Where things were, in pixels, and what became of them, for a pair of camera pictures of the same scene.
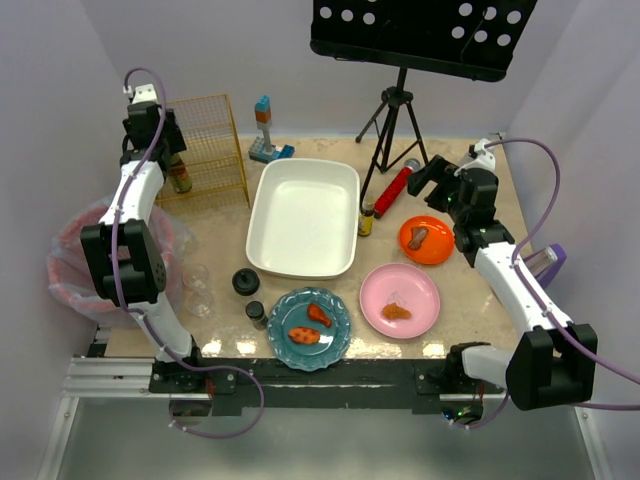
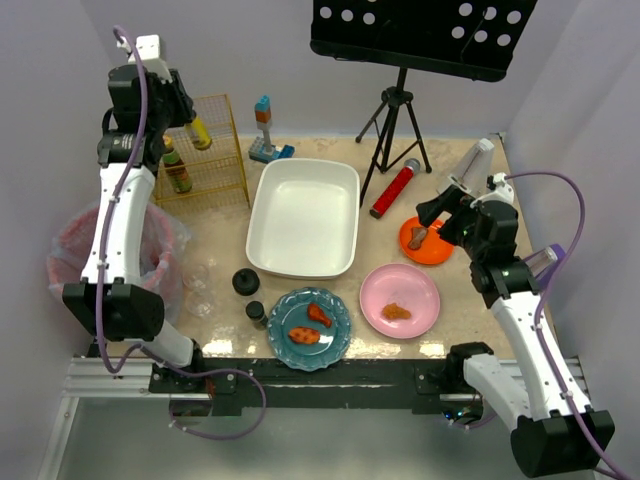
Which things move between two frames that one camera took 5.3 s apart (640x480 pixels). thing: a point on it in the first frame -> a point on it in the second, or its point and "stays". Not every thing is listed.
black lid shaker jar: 246,282 stays
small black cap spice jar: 256,312 stays
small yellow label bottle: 366,218 -> 203,139
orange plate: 436,245 stays
